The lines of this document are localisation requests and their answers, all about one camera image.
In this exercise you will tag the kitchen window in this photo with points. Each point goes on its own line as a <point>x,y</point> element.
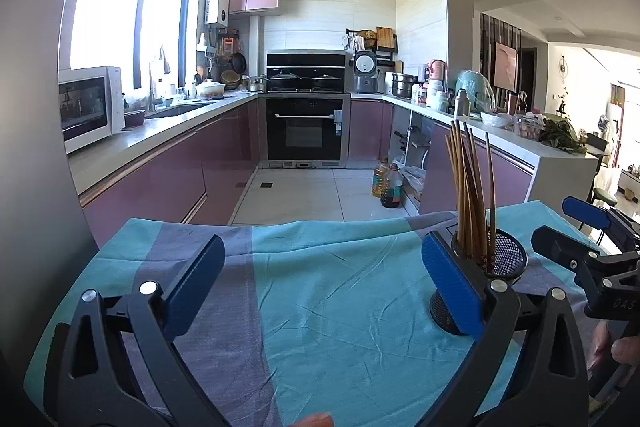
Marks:
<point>115,7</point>

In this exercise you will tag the person's right hand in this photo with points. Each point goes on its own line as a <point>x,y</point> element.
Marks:
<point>627,351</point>

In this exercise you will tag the black mesh utensil holder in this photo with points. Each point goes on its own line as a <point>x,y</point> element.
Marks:
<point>507,252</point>

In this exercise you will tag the black wall rack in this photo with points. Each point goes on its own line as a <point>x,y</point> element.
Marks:
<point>387,57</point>

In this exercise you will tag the person's left hand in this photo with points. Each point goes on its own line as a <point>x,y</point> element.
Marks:
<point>320,422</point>

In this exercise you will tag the white bowl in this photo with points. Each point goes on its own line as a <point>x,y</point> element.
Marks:
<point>496,120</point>

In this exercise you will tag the woven basket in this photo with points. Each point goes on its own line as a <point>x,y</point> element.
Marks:
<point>230,79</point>

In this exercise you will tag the hanging black frying pan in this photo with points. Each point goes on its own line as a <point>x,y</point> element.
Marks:
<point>239,63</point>

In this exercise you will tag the pile of leafy greens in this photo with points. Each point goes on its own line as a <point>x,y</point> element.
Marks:
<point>562,134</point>

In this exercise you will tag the white casserole dish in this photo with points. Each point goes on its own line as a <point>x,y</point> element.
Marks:
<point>211,89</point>

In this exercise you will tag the steel thermos flask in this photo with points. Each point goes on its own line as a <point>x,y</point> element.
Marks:
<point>461,103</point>

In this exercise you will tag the black wok with lid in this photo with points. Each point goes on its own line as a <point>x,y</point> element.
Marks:
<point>284,78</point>

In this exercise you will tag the small steel kettle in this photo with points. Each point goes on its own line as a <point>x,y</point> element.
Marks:
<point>258,85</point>

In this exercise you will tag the white wall water heater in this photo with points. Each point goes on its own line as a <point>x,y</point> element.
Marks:
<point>217,2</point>

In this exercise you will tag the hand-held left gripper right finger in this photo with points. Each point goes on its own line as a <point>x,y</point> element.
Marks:
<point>452,282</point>

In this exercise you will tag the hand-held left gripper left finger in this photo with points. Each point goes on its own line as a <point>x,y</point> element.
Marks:
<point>200,277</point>

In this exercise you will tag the black stove hood unit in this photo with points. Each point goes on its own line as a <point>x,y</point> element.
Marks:
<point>307,59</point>

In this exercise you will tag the steel sink faucet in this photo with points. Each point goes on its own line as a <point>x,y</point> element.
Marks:
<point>151,82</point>

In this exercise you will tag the black pan with lid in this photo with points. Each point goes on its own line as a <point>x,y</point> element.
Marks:
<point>326,82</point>

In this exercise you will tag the framed wall picture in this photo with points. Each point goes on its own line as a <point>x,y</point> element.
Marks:
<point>506,67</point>

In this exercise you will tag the wooden cutting board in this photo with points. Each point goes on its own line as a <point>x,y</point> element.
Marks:
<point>385,39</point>

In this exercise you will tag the pink electric kettle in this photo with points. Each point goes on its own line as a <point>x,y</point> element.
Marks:
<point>437,70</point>

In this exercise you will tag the dark cooking oil bottle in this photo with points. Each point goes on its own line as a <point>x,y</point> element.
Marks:
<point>391,189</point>

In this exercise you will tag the stainless steel pot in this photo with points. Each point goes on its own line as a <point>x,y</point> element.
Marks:
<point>404,86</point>

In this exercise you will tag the white microwave oven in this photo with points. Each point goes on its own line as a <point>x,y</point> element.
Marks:
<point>85,107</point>

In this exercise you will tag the purple base cabinets with peninsula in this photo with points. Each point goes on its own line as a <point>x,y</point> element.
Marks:
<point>510,179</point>

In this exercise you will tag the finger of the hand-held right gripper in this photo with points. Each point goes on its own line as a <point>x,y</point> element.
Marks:
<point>585,211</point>
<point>555,242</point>

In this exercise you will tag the purple base cabinets with sink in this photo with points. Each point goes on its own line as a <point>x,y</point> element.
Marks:
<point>160,172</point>

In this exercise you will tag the black built-in oven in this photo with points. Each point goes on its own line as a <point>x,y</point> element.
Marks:
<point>302,132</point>

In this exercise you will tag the green air fryer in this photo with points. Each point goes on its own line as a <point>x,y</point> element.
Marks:
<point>472,89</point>

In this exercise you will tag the grey rice cooker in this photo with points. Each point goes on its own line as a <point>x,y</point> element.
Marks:
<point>365,72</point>

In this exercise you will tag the bundle of wooden chopsticks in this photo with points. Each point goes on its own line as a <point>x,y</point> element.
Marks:
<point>465,187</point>

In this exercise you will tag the teal and grey tablecloth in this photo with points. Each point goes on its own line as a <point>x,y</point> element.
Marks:
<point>325,297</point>

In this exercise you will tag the clear food container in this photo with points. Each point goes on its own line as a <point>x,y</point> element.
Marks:
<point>527,127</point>

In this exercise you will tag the dark purple bowl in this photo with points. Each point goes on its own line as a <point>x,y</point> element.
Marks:
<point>134,118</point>

